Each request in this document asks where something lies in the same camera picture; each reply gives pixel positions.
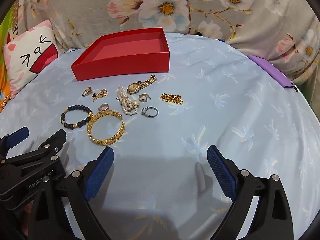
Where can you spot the colourful cartoon mat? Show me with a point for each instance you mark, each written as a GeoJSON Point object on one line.
{"type": "Point", "coordinates": [3, 87]}

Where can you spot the cat face pillow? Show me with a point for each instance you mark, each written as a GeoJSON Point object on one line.
{"type": "Point", "coordinates": [27, 47]}

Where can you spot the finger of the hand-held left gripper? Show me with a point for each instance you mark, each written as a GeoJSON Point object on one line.
{"type": "Point", "coordinates": [17, 136]}
{"type": "Point", "coordinates": [56, 140]}

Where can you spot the purple flat box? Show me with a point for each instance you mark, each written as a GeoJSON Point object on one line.
{"type": "Point", "coordinates": [270, 68]}

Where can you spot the gold hoop earring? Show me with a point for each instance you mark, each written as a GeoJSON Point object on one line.
{"type": "Point", "coordinates": [141, 98]}

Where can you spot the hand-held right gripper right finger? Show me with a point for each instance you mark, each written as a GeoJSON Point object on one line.
{"type": "Point", "coordinates": [221, 172]}

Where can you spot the light blue palm-print sheet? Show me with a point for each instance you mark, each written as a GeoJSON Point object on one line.
{"type": "Point", "coordinates": [200, 105]}

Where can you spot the gold bangle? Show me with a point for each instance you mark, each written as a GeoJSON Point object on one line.
{"type": "Point", "coordinates": [106, 141]}

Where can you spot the grey floral blanket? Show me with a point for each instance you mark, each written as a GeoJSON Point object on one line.
{"type": "Point", "coordinates": [212, 17]}

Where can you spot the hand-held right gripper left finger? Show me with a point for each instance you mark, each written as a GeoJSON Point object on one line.
{"type": "Point", "coordinates": [100, 172]}

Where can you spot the gold wristwatch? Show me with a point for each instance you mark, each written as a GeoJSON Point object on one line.
{"type": "Point", "coordinates": [132, 88]}

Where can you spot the red cardboard box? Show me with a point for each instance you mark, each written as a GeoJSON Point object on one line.
{"type": "Point", "coordinates": [120, 63]}

